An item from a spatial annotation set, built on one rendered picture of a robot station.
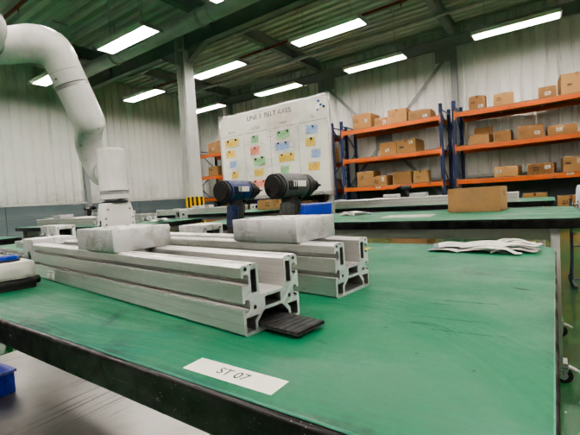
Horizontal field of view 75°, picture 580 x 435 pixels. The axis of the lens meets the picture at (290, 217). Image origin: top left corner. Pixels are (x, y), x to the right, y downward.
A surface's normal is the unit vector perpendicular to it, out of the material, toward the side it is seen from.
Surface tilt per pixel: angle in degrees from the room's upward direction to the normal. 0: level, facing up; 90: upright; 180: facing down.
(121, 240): 90
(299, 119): 90
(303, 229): 90
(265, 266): 90
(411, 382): 0
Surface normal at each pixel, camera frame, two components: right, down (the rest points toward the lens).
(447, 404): -0.07, -1.00
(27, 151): 0.82, -0.02
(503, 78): -0.57, 0.08
